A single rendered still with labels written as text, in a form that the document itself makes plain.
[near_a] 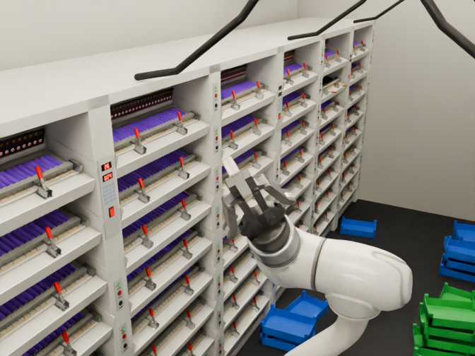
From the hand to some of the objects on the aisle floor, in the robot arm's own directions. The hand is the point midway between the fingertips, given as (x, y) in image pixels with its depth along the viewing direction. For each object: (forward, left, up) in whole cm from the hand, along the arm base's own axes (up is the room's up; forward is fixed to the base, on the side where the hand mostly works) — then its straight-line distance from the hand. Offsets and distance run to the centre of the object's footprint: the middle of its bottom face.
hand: (237, 178), depth 70 cm
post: (+79, -123, -186) cm, 236 cm away
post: (+82, -53, -184) cm, 208 cm away
